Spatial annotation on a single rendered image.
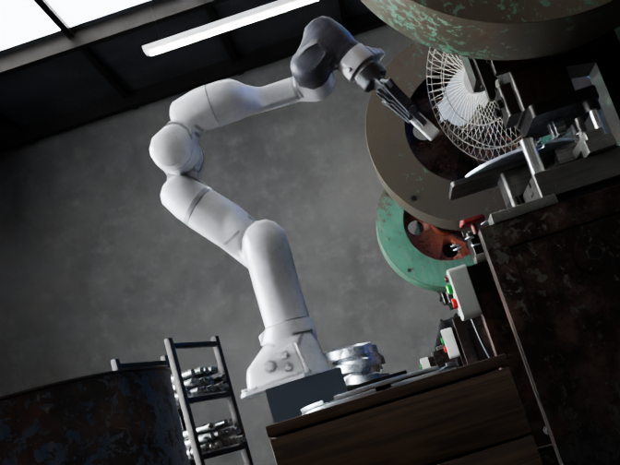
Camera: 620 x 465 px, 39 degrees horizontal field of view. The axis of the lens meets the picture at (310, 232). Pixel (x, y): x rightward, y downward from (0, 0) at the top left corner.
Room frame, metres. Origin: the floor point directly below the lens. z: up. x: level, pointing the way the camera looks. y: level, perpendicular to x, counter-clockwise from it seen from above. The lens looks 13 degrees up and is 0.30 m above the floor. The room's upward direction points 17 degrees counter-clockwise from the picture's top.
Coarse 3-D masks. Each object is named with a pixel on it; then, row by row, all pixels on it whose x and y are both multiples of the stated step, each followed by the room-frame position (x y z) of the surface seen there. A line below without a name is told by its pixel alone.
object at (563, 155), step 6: (570, 144) 1.94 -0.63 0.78; (576, 144) 1.94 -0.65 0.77; (558, 150) 1.95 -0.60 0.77; (564, 150) 1.94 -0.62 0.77; (570, 150) 1.94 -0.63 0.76; (558, 156) 1.95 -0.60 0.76; (564, 156) 1.95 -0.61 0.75; (570, 156) 1.94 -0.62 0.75; (552, 162) 2.01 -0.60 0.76; (558, 162) 1.96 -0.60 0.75
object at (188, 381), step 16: (176, 368) 3.93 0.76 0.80; (208, 368) 4.13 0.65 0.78; (224, 368) 4.30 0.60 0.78; (176, 384) 3.94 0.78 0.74; (192, 384) 3.99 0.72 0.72; (208, 384) 4.16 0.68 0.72; (224, 384) 4.26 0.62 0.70; (176, 400) 4.05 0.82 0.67; (192, 400) 3.99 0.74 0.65; (208, 400) 4.15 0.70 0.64; (192, 416) 3.95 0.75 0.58; (192, 432) 3.93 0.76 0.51; (208, 432) 4.14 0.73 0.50; (224, 432) 4.13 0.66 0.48; (240, 432) 4.25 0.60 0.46; (192, 448) 3.94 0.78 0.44; (208, 448) 3.97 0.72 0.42; (224, 448) 4.14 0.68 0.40; (240, 448) 4.26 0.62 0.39; (192, 464) 4.43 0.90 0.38
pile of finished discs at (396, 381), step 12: (420, 372) 1.47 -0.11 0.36; (432, 372) 1.48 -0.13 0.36; (372, 384) 1.45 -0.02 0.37; (384, 384) 1.45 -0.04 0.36; (396, 384) 1.45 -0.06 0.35; (336, 396) 1.47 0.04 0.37; (348, 396) 1.46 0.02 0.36; (360, 396) 1.45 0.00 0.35; (312, 408) 1.51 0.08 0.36; (324, 408) 1.49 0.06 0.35
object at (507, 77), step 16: (544, 64) 1.94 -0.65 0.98; (560, 64) 1.94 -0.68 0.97; (496, 80) 2.05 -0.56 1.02; (512, 80) 1.95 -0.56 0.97; (528, 80) 1.95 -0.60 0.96; (544, 80) 1.94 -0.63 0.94; (560, 80) 1.94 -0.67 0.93; (496, 96) 2.03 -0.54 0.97; (512, 96) 1.97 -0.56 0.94; (528, 96) 1.95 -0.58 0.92; (544, 96) 1.94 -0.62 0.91; (496, 112) 2.04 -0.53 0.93; (512, 112) 1.97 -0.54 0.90
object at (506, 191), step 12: (540, 156) 1.95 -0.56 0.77; (552, 156) 1.97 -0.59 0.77; (504, 168) 1.96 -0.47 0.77; (516, 168) 1.97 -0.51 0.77; (528, 168) 1.97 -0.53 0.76; (468, 180) 1.96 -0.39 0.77; (480, 180) 1.98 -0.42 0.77; (492, 180) 2.02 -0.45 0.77; (504, 180) 1.98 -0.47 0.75; (516, 180) 1.98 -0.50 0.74; (528, 180) 1.97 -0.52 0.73; (456, 192) 2.03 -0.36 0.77; (468, 192) 2.07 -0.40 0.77; (504, 192) 2.02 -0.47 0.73; (516, 192) 1.98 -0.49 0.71; (516, 204) 1.98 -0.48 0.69
